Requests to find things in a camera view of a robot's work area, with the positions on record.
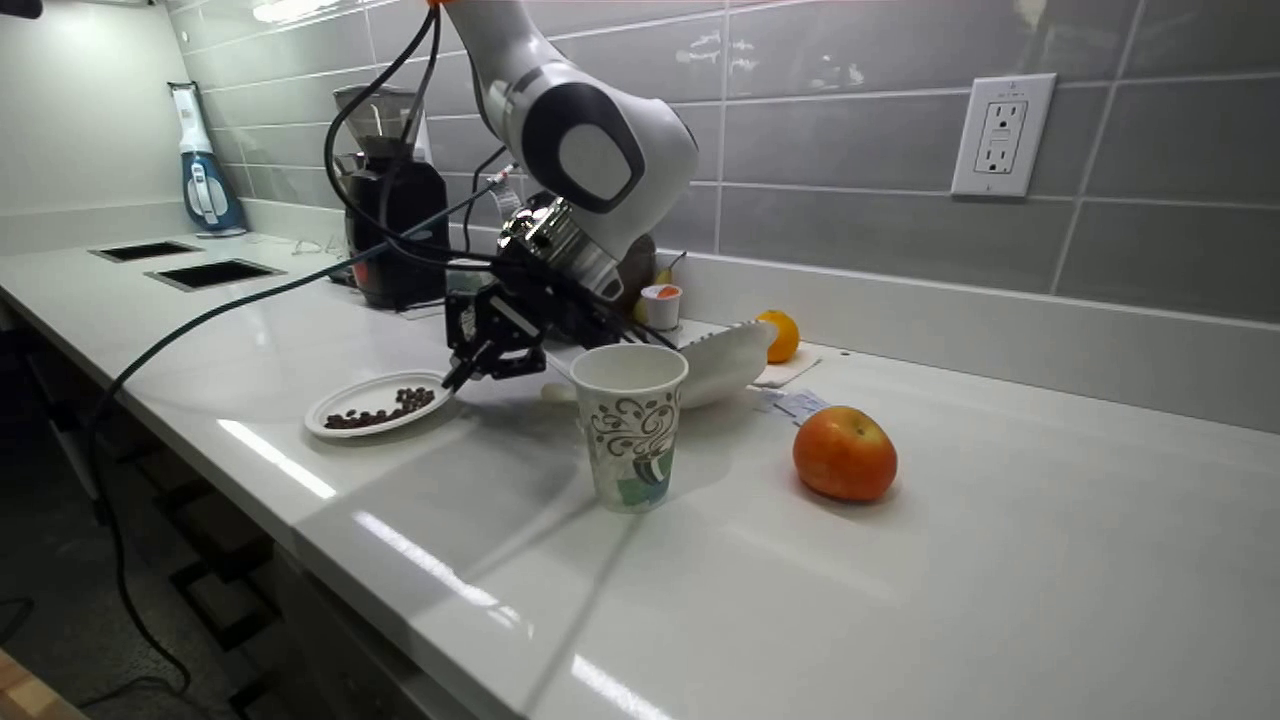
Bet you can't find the white wall outlet right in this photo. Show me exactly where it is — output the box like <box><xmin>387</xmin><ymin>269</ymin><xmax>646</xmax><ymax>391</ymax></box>
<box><xmin>953</xmin><ymin>71</ymin><xmax>1055</xmax><ymax>201</ymax></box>

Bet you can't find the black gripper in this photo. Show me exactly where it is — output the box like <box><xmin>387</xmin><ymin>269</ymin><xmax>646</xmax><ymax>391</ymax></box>
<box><xmin>445</xmin><ymin>203</ymin><xmax>623</xmax><ymax>391</ymax></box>

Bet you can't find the large red orange apple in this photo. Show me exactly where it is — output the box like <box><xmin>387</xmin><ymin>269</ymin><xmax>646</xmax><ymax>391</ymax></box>
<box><xmin>792</xmin><ymin>403</ymin><xmax>895</xmax><ymax>506</ymax></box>

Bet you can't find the white paper plate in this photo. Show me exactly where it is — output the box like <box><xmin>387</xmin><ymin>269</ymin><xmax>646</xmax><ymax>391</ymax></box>
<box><xmin>304</xmin><ymin>367</ymin><xmax>452</xmax><ymax>440</ymax></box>

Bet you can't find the small orange fruit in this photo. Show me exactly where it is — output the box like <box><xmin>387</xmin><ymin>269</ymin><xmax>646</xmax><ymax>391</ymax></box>
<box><xmin>755</xmin><ymin>308</ymin><xmax>800</xmax><ymax>365</ymax></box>

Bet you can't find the black power cable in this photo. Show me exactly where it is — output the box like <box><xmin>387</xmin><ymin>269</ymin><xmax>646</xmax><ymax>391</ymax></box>
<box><xmin>76</xmin><ymin>158</ymin><xmax>510</xmax><ymax>697</ymax></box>

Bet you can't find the black coffee grinder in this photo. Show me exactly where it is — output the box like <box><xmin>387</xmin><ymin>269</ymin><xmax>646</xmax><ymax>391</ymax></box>
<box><xmin>334</xmin><ymin>89</ymin><xmax>448</xmax><ymax>314</ymax></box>

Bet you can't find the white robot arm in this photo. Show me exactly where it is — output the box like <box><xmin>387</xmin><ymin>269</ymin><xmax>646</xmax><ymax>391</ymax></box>
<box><xmin>435</xmin><ymin>0</ymin><xmax>694</xmax><ymax>391</ymax></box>

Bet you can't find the small white orange-top container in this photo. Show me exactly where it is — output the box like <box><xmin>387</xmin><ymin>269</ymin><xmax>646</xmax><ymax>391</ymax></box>
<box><xmin>637</xmin><ymin>284</ymin><xmax>684</xmax><ymax>332</ymax></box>

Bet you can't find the dark coffee beans pile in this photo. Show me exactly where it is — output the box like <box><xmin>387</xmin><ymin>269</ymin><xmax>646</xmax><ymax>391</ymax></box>
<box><xmin>321</xmin><ymin>385</ymin><xmax>435</xmax><ymax>432</ymax></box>

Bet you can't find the upright patterned paper cup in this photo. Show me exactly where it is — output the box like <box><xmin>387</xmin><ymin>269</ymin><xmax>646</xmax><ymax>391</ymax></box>
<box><xmin>568</xmin><ymin>344</ymin><xmax>689</xmax><ymax>511</ymax></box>

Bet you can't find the glass jar with chrome lid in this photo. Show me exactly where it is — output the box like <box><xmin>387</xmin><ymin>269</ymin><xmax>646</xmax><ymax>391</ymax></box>
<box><xmin>615</xmin><ymin>235</ymin><xmax>657</xmax><ymax>314</ymax></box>

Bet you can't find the blue patterned paper bowl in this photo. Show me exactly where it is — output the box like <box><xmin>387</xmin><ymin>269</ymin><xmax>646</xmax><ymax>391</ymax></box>
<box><xmin>674</xmin><ymin>321</ymin><xmax>776</xmax><ymax>407</ymax></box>

